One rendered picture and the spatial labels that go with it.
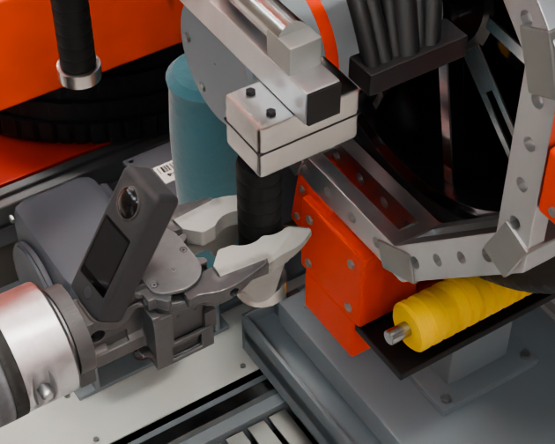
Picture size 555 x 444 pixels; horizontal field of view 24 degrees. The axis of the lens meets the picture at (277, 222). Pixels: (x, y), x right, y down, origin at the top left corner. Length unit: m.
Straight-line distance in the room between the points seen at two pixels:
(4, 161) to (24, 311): 1.01
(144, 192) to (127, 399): 0.96
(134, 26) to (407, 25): 0.77
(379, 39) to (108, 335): 0.30
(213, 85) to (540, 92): 0.31
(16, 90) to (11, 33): 0.08
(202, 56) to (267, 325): 0.75
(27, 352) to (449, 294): 0.57
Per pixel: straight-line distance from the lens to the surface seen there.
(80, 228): 1.63
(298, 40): 0.92
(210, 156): 1.34
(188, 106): 1.30
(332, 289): 1.45
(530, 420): 1.68
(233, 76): 1.12
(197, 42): 1.16
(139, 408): 1.85
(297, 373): 1.79
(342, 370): 1.70
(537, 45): 0.99
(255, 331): 1.82
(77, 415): 1.86
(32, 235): 1.65
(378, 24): 0.94
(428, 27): 0.96
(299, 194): 1.45
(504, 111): 1.25
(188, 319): 1.01
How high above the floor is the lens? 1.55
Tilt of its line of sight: 45 degrees down
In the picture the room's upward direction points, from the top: straight up
